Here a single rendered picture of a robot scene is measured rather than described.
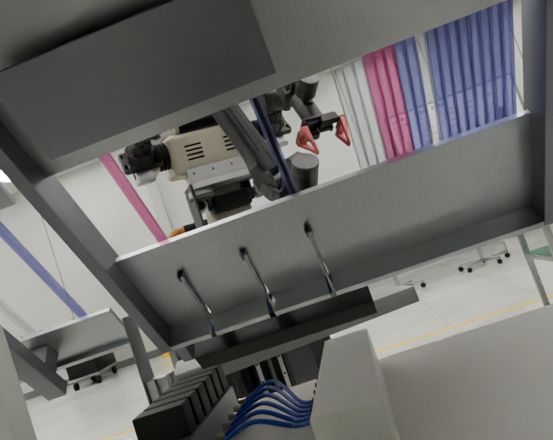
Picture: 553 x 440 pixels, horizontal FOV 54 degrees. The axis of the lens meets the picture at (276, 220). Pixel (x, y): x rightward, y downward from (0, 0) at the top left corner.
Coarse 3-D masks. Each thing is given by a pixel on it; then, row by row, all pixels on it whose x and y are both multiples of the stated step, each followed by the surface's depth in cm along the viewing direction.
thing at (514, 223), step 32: (480, 224) 90; (512, 224) 88; (384, 256) 92; (416, 256) 90; (448, 256) 89; (288, 288) 94; (320, 288) 92; (352, 288) 91; (224, 320) 94; (256, 320) 93
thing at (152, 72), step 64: (0, 0) 58; (64, 0) 59; (128, 0) 59; (192, 0) 57; (256, 0) 61; (320, 0) 62; (384, 0) 64; (448, 0) 65; (0, 64) 62; (64, 64) 59; (128, 64) 60; (192, 64) 61; (256, 64) 62; (320, 64) 68; (64, 128) 64; (128, 128) 65
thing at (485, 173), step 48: (432, 144) 79; (480, 144) 80; (528, 144) 81; (336, 192) 82; (384, 192) 83; (432, 192) 84; (480, 192) 86; (528, 192) 87; (192, 240) 84; (240, 240) 85; (288, 240) 87; (336, 240) 88; (384, 240) 90; (144, 288) 89; (192, 288) 91; (240, 288) 93
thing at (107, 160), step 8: (104, 160) 73; (112, 160) 74; (112, 168) 74; (120, 168) 76; (112, 176) 75; (120, 176) 76; (120, 184) 76; (128, 184) 77; (128, 192) 77; (136, 192) 79; (128, 200) 78; (136, 200) 79; (136, 208) 79; (144, 208) 80; (144, 216) 81; (152, 216) 82; (152, 224) 82; (152, 232) 83; (160, 232) 83; (160, 240) 84
